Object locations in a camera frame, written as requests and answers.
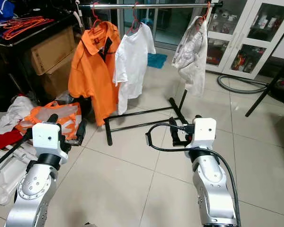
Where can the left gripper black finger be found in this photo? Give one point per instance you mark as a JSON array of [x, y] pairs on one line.
[[53, 118], [81, 130]]

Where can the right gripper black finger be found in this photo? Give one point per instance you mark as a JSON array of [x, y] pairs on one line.
[[198, 117], [174, 128]]

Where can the white T-shirt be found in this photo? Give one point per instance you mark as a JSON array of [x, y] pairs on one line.
[[132, 61]]

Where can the red hanger heap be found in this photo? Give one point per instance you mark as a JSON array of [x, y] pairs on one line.
[[26, 24]]

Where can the orange reflective vest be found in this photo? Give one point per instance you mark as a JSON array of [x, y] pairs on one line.
[[57, 116]]

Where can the crumpled white cloth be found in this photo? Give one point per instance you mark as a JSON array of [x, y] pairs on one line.
[[19, 111]]

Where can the brown cardboard box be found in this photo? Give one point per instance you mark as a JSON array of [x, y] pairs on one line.
[[52, 49], [61, 80]]

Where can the red cloth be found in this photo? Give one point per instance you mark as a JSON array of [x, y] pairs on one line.
[[0, 142]]

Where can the orange polo shirt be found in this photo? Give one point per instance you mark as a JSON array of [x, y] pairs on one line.
[[94, 71]]

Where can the white grey jacket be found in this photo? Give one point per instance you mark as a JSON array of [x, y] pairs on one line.
[[193, 56]]

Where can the teal cloth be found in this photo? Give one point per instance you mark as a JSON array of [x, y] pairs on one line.
[[157, 60]]

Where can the white plastic rack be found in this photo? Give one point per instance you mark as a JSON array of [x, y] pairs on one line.
[[2, 182]]

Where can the white glass door cabinet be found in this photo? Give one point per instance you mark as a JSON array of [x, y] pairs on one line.
[[236, 42]]

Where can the black clothes rack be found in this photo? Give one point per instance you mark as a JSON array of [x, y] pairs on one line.
[[170, 5]]

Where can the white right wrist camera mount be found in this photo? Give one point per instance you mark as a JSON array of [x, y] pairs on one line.
[[203, 132]]

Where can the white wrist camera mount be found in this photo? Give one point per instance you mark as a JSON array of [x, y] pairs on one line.
[[203, 132], [48, 137]]

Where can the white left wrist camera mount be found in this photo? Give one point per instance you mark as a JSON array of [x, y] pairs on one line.
[[48, 137]]

